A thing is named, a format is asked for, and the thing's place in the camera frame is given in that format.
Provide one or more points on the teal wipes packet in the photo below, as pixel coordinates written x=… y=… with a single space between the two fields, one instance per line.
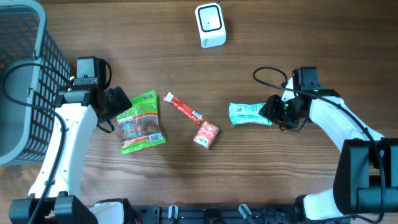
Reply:
x=247 y=113

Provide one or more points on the red snack stick packet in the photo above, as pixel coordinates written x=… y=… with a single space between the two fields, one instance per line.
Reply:
x=195 y=116

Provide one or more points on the grey plastic mesh basket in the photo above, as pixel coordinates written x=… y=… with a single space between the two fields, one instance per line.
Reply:
x=32 y=70

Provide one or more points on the green gummy candy bag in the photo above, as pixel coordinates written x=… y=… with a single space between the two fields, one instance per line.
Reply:
x=139 y=125

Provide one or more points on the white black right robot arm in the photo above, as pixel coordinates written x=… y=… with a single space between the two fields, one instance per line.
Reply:
x=366 y=177

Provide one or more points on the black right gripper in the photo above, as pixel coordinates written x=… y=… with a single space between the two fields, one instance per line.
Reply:
x=271 y=109

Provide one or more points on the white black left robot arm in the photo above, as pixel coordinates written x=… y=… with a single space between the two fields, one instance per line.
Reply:
x=81 y=105

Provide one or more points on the red small carton box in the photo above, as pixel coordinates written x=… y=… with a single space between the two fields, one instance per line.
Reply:
x=206 y=134

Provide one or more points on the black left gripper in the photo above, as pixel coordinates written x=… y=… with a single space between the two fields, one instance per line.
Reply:
x=120 y=102

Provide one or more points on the white barcode scanner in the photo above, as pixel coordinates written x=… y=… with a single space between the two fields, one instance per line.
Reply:
x=211 y=25

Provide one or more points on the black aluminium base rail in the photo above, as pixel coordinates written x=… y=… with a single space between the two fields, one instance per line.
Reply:
x=267 y=214

